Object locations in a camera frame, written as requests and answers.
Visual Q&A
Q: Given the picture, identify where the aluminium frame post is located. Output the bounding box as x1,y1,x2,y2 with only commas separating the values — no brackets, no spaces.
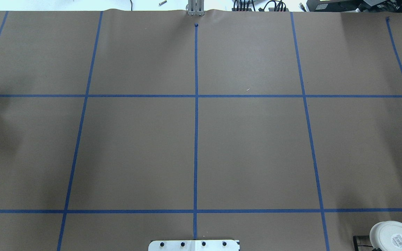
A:
186,0,205,16

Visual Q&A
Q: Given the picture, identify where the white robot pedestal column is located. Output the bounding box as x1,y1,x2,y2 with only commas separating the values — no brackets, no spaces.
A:
148,239,240,251

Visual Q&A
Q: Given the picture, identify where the black wire mug rack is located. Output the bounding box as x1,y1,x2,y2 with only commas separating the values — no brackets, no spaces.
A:
352,235,381,251

